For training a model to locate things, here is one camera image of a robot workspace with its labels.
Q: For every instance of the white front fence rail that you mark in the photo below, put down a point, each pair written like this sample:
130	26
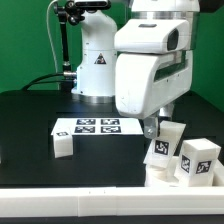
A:
110	201

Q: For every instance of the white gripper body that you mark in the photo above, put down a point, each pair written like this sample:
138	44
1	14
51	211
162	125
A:
137	94

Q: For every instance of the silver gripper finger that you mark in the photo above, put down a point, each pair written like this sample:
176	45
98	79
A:
151	127
166	112

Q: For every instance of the white marker sheet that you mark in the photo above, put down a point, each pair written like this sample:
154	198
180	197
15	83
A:
98	126

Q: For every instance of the black mounted camera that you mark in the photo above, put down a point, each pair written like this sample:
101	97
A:
92	4

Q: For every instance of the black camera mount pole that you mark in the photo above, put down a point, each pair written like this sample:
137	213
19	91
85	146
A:
68	13

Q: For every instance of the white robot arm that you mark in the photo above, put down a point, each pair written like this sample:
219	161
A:
152	27

